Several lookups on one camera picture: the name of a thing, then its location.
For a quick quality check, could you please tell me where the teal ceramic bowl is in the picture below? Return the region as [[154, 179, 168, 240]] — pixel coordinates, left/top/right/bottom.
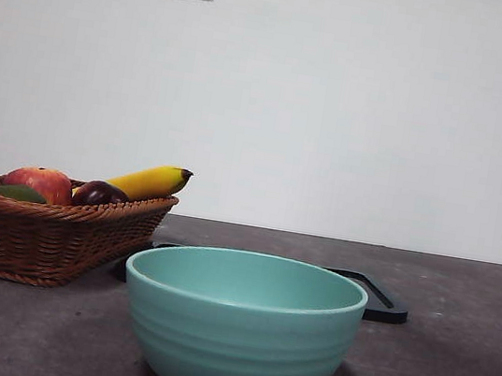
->
[[108, 233, 373, 376]]

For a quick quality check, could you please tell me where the green avocado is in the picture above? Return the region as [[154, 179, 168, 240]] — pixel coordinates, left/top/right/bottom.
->
[[0, 181, 50, 206]]

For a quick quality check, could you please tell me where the yellow banana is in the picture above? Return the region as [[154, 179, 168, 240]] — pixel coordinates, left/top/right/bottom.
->
[[70, 152, 195, 213]]

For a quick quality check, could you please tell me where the dark purple plum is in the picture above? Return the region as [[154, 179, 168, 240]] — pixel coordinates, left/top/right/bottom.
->
[[70, 176, 133, 215]]

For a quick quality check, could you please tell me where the black rectangular tray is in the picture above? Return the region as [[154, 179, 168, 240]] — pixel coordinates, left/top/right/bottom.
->
[[111, 234, 414, 326]]

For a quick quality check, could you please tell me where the red apple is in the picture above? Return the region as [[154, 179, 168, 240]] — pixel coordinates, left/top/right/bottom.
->
[[0, 161, 78, 209]]

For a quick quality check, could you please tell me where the brown wicker basket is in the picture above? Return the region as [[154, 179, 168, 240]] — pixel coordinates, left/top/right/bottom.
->
[[0, 168, 180, 305]]

